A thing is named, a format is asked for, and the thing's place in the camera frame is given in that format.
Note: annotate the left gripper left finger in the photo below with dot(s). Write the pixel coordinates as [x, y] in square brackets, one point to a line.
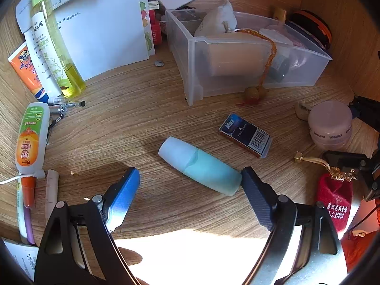
[61, 257]

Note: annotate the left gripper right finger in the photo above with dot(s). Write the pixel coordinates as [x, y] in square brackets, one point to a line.
[319, 258]

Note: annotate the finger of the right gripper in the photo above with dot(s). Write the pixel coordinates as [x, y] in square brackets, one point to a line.
[366, 169]

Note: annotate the red drawstring pouch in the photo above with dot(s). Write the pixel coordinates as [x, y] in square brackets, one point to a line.
[337, 197]

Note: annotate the pink round kitchen timer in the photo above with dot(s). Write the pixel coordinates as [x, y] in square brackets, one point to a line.
[330, 125]

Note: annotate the white eraser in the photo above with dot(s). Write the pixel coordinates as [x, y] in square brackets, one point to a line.
[302, 111]

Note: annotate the dark spray bottle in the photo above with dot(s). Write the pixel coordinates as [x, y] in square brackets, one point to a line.
[280, 65]

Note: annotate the teal white tube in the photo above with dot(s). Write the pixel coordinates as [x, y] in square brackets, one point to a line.
[200, 166]

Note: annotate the blue Max staples box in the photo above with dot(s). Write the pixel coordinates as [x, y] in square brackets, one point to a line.
[247, 135]

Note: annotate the white drawstring cloth pouch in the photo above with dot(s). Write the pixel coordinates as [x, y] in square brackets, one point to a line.
[218, 21]

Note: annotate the purple pen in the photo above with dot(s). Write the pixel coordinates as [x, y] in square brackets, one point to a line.
[24, 218]

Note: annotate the orange marker pen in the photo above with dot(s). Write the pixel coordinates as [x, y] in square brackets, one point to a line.
[28, 186]

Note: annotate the black orange round case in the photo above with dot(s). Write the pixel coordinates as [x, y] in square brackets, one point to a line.
[312, 26]

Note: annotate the white orange glue bottle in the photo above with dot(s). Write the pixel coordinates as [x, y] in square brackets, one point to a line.
[31, 140]

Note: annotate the yellow lotion bottle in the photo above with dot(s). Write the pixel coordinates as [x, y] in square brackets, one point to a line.
[279, 14]

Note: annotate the pens and nail clipper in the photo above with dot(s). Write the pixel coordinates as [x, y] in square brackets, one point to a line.
[59, 107]

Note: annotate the clear plastic storage bin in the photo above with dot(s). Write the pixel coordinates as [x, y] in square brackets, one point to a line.
[307, 60]

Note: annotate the yellow-green spray bottle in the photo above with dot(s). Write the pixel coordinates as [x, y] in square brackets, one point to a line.
[53, 49]

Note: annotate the orange sunscreen tube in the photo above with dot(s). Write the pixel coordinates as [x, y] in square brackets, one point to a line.
[21, 62]

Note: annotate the white paper sheets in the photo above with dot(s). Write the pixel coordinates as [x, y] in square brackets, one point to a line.
[101, 34]

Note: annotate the fruit sticker sheet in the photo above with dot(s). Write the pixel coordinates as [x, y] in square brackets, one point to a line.
[144, 8]

